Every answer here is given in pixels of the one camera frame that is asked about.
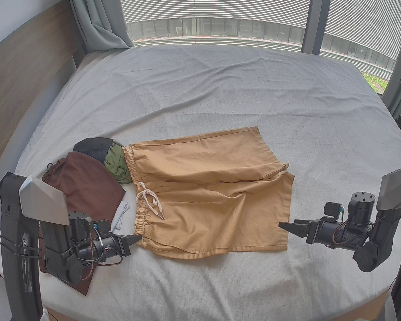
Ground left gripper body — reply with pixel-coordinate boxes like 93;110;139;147
100;234;132;257

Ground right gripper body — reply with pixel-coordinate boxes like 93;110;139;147
306;218;342;248

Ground tan shorts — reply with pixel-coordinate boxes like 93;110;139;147
122;126;295;261

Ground white garment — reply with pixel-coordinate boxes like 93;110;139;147
111;201;131;230

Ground brown shorts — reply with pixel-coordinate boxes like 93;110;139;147
38;152;126;296

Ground green garment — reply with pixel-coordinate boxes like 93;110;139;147
104;142;133;185

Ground black garment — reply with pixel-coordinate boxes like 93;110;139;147
74;138;114;164

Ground bed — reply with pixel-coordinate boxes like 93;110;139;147
0;0;401;321

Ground window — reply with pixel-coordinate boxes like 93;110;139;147
115;0;401;96

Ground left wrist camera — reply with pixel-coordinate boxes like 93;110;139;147
94;219;112;239

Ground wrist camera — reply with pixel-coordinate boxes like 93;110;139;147
94;219;112;239
322;202;343;222

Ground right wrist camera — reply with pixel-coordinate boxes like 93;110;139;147
322;202;343;222

